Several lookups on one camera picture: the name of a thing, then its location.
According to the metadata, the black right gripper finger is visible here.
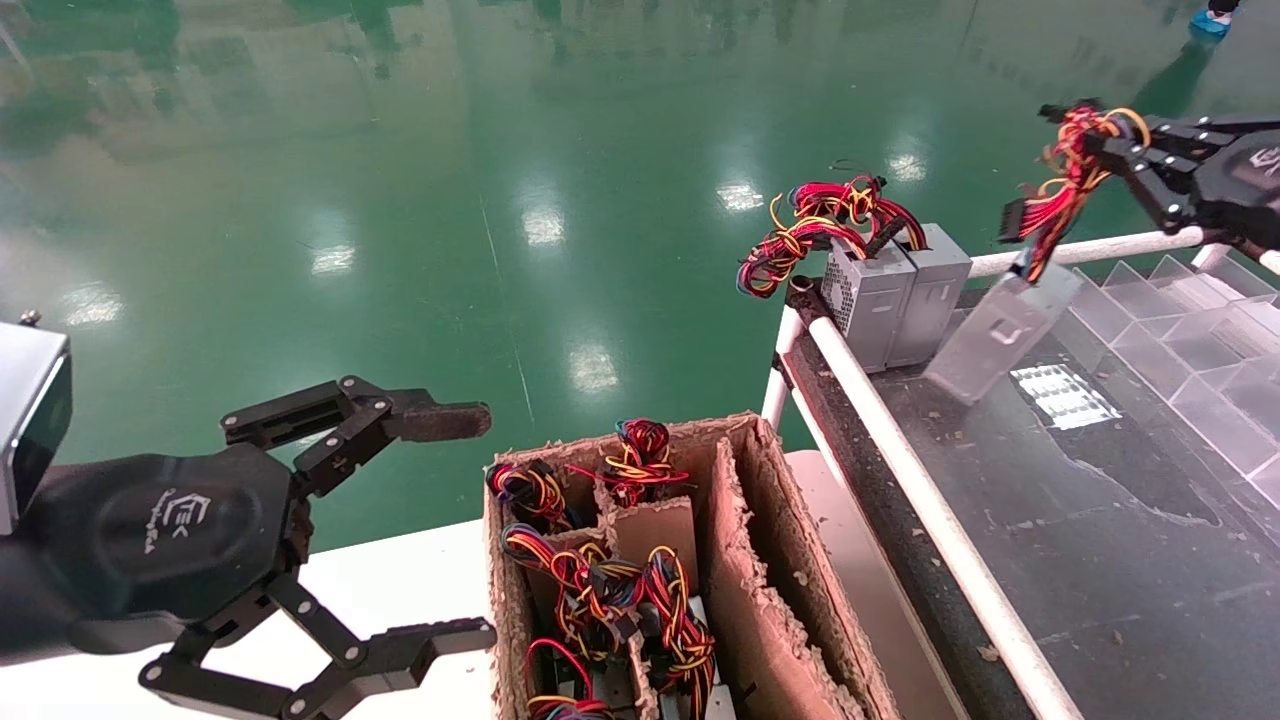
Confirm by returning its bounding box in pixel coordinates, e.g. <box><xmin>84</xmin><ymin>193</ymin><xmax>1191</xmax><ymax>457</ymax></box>
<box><xmin>1105</xmin><ymin>135</ymin><xmax>1216</xmax><ymax>233</ymax></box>
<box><xmin>1140</xmin><ymin>113</ymin><xmax>1280</xmax><ymax>151</ymax></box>

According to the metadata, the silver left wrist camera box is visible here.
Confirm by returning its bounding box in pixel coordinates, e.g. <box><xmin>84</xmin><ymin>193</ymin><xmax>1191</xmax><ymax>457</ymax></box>
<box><xmin>0</xmin><ymin>320</ymin><xmax>73</xmax><ymax>536</ymax></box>

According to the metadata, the clear acrylic divider tray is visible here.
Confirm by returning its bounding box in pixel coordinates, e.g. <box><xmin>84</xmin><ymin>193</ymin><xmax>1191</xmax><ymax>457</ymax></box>
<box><xmin>1060</xmin><ymin>255</ymin><xmax>1280</xmax><ymax>511</ymax></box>

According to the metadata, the worn cardboard box with dividers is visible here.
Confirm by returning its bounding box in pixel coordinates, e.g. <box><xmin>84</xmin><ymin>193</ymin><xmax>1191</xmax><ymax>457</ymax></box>
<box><xmin>483</xmin><ymin>412</ymin><xmax>901</xmax><ymax>720</ymax></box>

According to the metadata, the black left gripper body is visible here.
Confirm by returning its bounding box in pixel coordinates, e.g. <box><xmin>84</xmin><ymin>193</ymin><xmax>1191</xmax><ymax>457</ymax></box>
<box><xmin>30</xmin><ymin>445</ymin><xmax>313</xmax><ymax>651</ymax></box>

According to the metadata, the person in black clothes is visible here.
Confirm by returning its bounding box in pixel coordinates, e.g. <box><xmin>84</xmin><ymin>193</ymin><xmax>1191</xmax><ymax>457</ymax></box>
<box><xmin>1188</xmin><ymin>0</ymin><xmax>1241</xmax><ymax>39</ymax></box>

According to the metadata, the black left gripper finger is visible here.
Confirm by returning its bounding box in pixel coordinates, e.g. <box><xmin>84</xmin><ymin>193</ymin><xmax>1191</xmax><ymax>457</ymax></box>
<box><xmin>138</xmin><ymin>572</ymin><xmax>498</xmax><ymax>720</ymax></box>
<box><xmin>220</xmin><ymin>375</ymin><xmax>493</xmax><ymax>498</ymax></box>

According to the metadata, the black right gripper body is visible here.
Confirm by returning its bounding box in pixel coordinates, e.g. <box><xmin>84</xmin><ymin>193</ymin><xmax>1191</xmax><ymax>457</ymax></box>
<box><xmin>1190</xmin><ymin>125</ymin><xmax>1280</xmax><ymax>251</ymax></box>

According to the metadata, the white pipe table frame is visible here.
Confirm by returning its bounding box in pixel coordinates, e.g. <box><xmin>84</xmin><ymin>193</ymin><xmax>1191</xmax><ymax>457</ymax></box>
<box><xmin>760</xmin><ymin>215</ymin><xmax>1280</xmax><ymax>720</ymax></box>

